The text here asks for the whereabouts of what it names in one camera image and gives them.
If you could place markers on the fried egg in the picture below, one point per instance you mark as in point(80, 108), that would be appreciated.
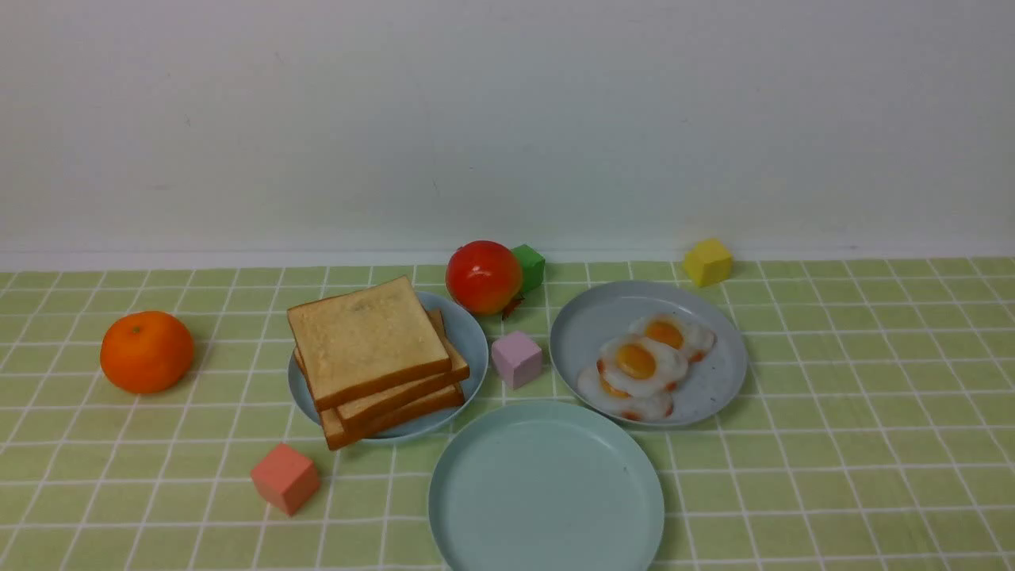
point(690, 339)
point(634, 366)
point(600, 394)

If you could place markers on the red tomato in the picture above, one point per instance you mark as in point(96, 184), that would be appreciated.
point(485, 278)

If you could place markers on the green cube block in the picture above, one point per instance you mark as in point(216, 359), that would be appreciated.
point(532, 266)

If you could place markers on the blue-grey bread plate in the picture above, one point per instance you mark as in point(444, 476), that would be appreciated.
point(467, 337)

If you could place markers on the pink-lilac cube block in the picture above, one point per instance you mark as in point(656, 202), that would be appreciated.
point(517, 358)

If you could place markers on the blue-grey egg plate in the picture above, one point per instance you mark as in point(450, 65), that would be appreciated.
point(602, 313)

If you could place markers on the teal empty plate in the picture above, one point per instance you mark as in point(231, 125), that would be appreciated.
point(545, 486)

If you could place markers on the yellow cube block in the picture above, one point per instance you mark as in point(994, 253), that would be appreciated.
point(708, 263)

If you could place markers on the salmon red cube block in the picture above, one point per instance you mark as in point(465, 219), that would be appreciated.
point(286, 479)

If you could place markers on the orange mandarin fruit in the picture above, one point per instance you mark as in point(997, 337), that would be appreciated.
point(146, 352)

